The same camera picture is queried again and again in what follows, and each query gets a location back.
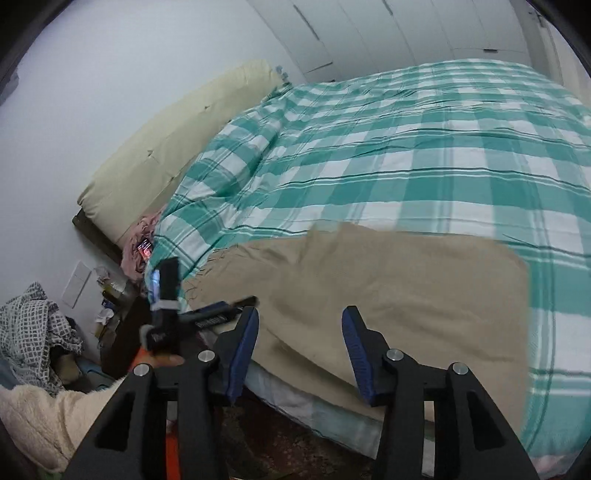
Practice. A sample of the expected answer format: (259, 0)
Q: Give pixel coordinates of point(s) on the person's left forearm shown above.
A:
(51, 415)

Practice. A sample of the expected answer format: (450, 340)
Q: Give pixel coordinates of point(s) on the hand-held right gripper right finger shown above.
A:
(358, 350)

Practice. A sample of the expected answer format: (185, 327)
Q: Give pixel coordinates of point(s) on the teal plaid duvet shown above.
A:
(415, 152)

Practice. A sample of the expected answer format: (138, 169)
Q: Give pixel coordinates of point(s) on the pink cloth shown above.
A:
(136, 249)

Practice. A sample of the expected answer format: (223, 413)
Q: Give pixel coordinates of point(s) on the dark patterned rug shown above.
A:
(277, 443)

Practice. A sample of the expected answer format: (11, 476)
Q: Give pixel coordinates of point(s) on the cream headboard cushion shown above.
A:
(171, 138)

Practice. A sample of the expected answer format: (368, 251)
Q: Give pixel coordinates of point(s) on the grey patterned cloth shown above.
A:
(37, 332)

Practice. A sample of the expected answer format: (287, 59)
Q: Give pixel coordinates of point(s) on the white wardrobe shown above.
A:
(392, 32)

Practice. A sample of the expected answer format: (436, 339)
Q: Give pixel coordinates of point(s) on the person's left hand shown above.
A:
(167, 361)

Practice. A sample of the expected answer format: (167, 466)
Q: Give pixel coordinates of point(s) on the dark wooden headboard frame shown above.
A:
(94, 233)

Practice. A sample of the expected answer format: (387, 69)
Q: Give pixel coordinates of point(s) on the dark bedside table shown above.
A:
(124, 337)

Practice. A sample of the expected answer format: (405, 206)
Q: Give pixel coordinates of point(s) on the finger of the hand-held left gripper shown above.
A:
(217, 314)

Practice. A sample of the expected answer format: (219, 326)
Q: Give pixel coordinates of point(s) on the khaki pants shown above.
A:
(397, 295)

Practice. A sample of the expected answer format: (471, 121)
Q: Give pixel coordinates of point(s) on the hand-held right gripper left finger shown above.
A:
(240, 350)

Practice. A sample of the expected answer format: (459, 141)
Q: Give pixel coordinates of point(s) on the cluttered bedside items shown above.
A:
(111, 295)

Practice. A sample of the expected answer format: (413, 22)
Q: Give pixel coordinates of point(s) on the white wall panel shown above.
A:
(76, 284)

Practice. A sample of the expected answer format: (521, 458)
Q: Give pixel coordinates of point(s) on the orange fleece garment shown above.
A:
(172, 452)

